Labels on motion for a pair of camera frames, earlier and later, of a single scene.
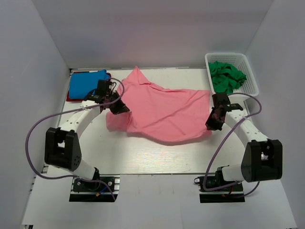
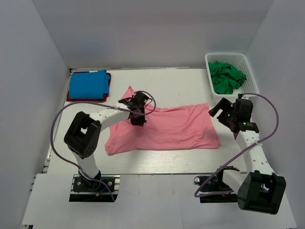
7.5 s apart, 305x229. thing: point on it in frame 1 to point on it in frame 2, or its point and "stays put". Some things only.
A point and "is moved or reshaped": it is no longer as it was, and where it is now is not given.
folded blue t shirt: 81,84 stays put
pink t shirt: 172,115 is moved or reshaped
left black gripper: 121,108 to 139,122
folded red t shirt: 69,99 stays put
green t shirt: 226,78 stays put
